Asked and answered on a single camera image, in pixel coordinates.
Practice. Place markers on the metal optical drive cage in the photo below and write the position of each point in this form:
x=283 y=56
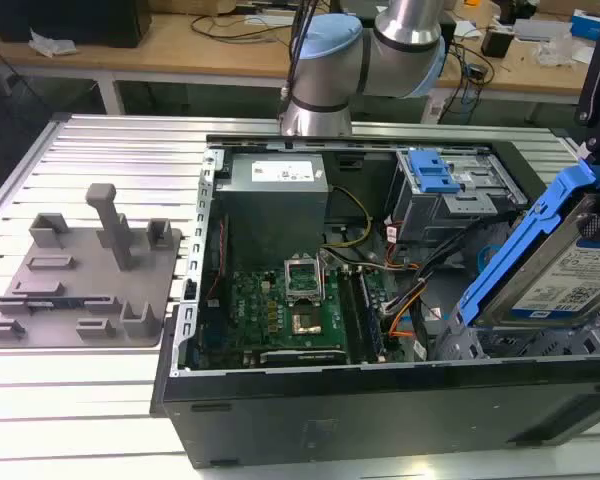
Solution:
x=430 y=220

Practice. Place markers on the wooden desk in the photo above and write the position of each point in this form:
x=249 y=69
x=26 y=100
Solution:
x=180 y=55

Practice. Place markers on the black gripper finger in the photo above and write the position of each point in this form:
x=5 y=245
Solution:
x=591 y=224

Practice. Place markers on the black graphics card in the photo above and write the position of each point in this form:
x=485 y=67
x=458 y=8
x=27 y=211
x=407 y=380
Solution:
x=305 y=357

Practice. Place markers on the grey power supply unit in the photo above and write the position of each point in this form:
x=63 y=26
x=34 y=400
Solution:
x=270 y=225

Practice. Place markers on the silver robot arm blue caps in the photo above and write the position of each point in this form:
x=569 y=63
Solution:
x=330 y=75

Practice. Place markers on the hard disk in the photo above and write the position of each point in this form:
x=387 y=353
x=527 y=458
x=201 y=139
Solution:
x=570 y=270

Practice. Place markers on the clear plastic packaging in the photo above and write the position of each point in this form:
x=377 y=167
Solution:
x=560 y=54

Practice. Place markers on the large black box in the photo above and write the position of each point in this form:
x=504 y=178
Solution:
x=70 y=22

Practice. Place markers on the green motherboard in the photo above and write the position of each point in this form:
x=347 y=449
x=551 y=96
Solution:
x=250 y=310

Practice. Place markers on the small black box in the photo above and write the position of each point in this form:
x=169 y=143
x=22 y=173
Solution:
x=496 y=42

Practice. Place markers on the blue drive cage latch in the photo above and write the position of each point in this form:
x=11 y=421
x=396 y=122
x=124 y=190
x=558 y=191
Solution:
x=432 y=172

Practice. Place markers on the flat grey box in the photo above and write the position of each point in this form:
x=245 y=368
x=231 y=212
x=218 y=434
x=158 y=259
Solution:
x=540 y=31

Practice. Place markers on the grey parts rack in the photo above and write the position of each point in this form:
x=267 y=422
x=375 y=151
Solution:
x=140 y=270

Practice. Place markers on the blue cardboard box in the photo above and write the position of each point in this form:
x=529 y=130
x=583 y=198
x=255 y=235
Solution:
x=587 y=25

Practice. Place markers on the black RAM slot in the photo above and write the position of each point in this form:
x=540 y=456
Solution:
x=356 y=315
x=364 y=315
x=349 y=315

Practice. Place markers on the CPU socket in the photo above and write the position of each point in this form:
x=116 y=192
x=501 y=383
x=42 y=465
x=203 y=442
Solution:
x=306 y=322

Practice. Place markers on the black PC case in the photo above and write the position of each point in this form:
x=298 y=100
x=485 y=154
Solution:
x=330 y=420

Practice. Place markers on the crumpled clear plastic wrap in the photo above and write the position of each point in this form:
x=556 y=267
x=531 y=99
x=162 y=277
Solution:
x=50 y=45

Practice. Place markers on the RAM stick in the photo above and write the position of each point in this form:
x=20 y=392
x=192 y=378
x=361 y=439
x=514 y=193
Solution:
x=55 y=303

